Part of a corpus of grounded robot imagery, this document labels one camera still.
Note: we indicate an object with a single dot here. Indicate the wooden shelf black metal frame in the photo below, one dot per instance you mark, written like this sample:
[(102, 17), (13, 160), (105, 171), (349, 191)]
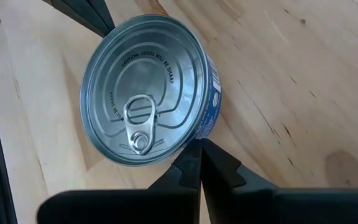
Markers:
[(275, 77)]

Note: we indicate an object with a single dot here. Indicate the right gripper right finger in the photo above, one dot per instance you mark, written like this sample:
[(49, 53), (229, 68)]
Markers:
[(291, 207)]

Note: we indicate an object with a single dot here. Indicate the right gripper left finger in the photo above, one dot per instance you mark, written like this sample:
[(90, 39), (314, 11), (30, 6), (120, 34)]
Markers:
[(120, 208)]

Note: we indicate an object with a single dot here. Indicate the silver can blue label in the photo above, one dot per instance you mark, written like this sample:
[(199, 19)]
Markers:
[(141, 77)]

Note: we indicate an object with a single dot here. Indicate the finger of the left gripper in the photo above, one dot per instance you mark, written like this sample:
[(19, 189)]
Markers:
[(99, 9), (79, 9)]

